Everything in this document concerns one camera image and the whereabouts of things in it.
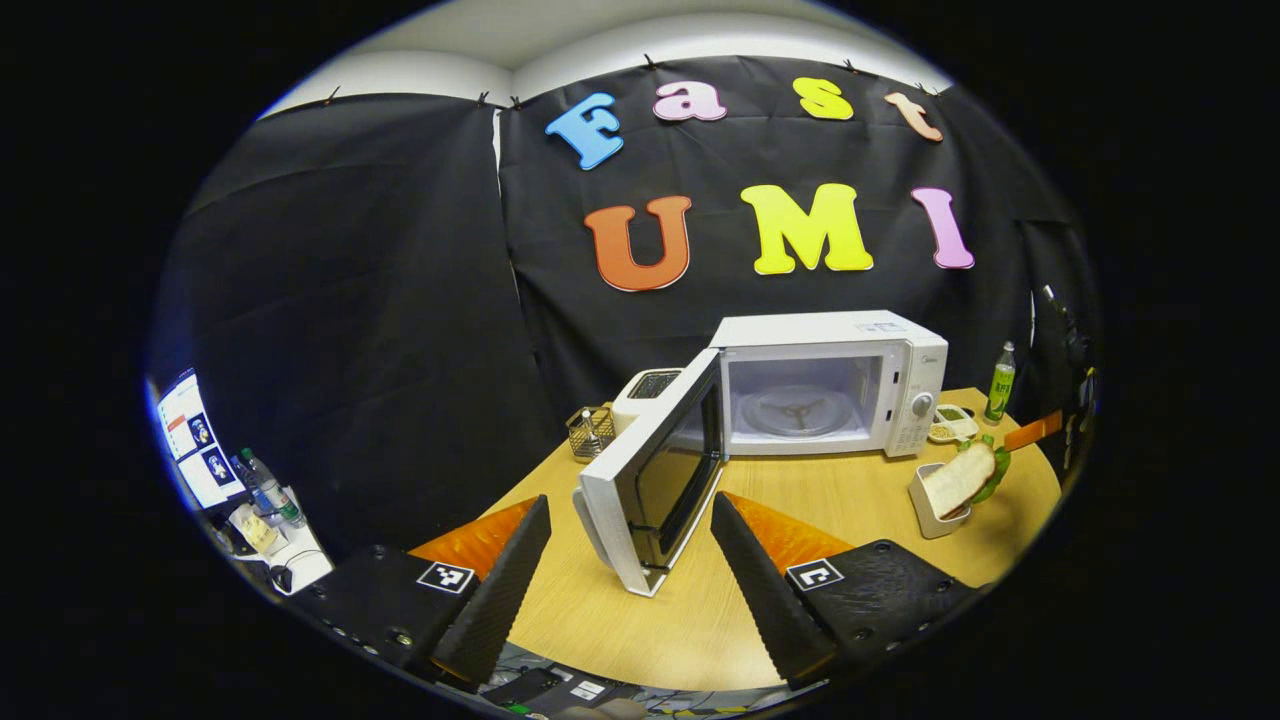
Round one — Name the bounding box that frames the white side table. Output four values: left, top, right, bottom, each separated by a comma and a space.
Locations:
205, 495, 334, 597

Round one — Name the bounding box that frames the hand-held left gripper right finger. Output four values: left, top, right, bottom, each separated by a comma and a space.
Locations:
710, 491, 986, 691

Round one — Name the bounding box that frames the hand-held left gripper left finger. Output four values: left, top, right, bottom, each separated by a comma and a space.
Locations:
290, 494, 553, 691

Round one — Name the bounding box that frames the white toaster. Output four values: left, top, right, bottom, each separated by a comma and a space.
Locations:
611, 367, 686, 436

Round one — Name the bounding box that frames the wire mesh basket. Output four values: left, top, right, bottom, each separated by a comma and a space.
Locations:
566, 402, 618, 464

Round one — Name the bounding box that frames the white microwave oven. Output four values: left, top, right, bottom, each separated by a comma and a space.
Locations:
572, 309, 950, 599

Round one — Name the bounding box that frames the bread slice with green lettuce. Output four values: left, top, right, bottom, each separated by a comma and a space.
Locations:
920, 435, 1013, 521

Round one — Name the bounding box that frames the black box with white label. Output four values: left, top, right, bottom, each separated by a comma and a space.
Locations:
480, 666, 641, 717

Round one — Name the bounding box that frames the divided dish of beans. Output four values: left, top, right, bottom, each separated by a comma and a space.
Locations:
927, 403, 981, 445

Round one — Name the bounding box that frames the yellow packet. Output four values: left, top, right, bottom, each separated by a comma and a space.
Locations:
238, 508, 283, 553

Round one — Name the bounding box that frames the dark stand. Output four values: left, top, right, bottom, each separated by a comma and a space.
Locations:
1040, 285, 1093, 366

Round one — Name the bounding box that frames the small white plastic tray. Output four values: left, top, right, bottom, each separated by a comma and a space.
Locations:
908, 462, 973, 541

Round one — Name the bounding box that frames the green label drink bottle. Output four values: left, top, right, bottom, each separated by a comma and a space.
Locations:
983, 341, 1018, 426

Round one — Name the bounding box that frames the computer monitor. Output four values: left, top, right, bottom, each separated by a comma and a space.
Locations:
155, 370, 247, 511

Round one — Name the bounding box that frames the black backdrop cloth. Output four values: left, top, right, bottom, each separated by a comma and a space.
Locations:
148, 55, 1101, 566

